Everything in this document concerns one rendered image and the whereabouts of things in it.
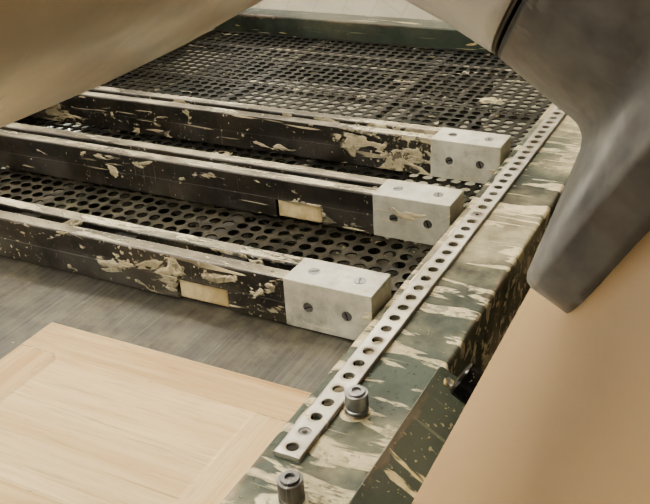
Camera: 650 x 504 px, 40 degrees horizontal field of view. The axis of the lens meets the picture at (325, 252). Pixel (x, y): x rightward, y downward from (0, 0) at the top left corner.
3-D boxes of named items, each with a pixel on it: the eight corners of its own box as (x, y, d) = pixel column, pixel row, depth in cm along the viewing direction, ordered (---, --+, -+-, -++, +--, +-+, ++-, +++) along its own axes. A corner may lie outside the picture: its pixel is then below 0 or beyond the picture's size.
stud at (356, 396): (363, 422, 91) (362, 399, 90) (341, 416, 93) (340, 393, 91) (373, 408, 93) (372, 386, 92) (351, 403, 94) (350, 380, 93)
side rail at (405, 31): (598, 85, 215) (603, 39, 210) (216, 49, 262) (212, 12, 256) (606, 75, 221) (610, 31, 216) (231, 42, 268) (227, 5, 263)
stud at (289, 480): (297, 514, 81) (295, 489, 79) (273, 506, 82) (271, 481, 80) (310, 496, 83) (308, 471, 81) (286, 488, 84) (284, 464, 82)
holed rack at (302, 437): (300, 463, 87) (299, 458, 86) (273, 455, 88) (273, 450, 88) (629, 32, 214) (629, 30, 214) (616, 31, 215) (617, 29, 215)
